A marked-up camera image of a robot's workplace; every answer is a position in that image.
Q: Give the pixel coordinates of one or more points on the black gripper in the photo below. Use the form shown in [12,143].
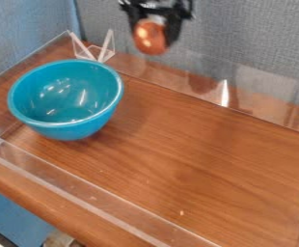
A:
[174,9]

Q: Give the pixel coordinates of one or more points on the brown toy mushroom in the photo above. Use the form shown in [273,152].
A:
[148,35]

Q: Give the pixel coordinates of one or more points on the blue bowl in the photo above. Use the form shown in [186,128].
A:
[67,98]

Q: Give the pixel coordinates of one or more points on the clear acrylic barrier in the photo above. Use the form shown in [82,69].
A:
[194,168]

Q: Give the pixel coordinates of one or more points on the clear acrylic corner bracket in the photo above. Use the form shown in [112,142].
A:
[94,52]

